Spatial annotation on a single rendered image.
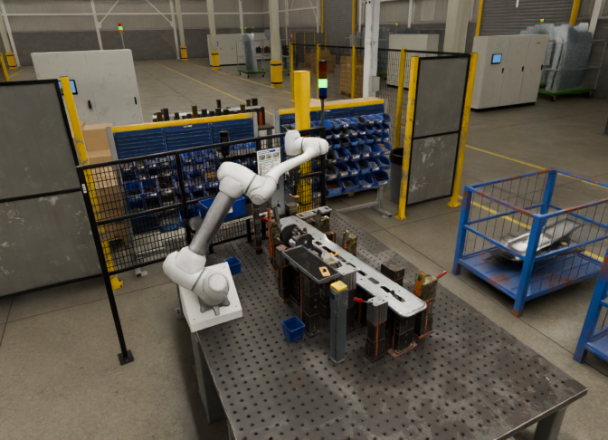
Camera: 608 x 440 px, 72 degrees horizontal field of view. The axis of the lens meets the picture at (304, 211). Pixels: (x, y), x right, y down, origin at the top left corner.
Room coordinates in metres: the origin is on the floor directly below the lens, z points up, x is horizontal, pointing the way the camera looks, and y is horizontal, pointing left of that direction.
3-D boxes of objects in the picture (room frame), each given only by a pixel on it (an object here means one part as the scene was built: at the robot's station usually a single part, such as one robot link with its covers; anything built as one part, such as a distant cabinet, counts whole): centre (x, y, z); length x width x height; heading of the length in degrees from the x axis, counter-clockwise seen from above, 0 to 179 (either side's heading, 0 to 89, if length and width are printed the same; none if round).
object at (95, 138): (6.09, 3.19, 0.52); 1.20 x 0.80 x 1.05; 22
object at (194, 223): (2.99, 0.46, 1.02); 0.90 x 0.22 x 0.03; 122
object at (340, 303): (1.74, -0.16, 0.92); 0.08 x 0.08 x 0.44; 32
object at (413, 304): (2.32, -0.20, 1.00); 1.38 x 0.22 x 0.02; 32
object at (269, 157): (3.25, 0.27, 1.30); 0.23 x 0.02 x 0.31; 122
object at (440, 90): (5.22, -1.69, 1.00); 1.04 x 0.14 x 2.00; 115
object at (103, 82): (8.15, 3.93, 1.22); 1.60 x 0.54 x 2.45; 115
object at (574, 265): (3.53, -2.20, 0.47); 1.20 x 0.80 x 0.95; 114
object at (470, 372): (2.32, -0.08, 0.68); 2.56 x 1.61 x 0.04; 25
